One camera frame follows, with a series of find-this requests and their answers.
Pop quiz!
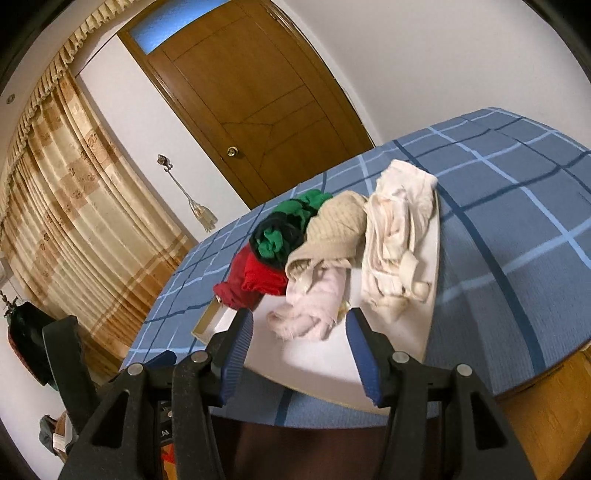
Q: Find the wooden door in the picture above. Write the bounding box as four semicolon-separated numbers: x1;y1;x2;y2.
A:
117;0;377;208

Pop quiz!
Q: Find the wooden chair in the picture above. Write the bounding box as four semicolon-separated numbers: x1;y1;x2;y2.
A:
39;413;79;464

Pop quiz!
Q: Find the beige striped curtain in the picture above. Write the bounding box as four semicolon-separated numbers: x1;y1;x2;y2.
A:
0;0;197;384

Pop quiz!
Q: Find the black hanging bag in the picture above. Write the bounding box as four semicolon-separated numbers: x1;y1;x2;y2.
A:
7;300;58;386

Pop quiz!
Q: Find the green and black underwear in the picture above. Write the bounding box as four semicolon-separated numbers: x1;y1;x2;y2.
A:
249;188;334;271

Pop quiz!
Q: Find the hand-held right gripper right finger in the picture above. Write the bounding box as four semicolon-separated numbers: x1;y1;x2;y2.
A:
346;307;539;480

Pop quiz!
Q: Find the wooden bed frame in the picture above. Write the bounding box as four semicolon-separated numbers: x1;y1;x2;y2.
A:
159;346;591;480

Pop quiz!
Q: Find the red underwear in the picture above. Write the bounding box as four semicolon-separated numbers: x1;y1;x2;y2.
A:
213;244;289;310

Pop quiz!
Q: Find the blue plaid bed cover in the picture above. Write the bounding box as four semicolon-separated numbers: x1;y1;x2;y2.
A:
117;107;591;428

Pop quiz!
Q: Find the white underwear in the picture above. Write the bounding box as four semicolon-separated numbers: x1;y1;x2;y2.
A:
361;159;439;324

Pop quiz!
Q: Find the pink underwear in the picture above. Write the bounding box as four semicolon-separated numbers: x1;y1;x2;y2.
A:
267;265;349;342

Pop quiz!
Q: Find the beige dotted underwear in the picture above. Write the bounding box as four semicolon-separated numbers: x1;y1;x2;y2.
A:
285;191;370;294

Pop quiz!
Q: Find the white tray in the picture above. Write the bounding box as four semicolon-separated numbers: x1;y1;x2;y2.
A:
191;189;441;409

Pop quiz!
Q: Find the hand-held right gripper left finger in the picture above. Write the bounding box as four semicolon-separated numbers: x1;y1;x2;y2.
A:
58;307;254;480

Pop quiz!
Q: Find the door transom window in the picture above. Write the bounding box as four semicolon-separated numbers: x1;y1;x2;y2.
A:
130;14;175;54

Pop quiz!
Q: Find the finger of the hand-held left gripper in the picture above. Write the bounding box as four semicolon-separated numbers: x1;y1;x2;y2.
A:
144;350;179;376

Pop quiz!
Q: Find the curtain tieback tassel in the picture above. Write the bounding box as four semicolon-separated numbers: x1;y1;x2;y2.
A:
166;166;218;233

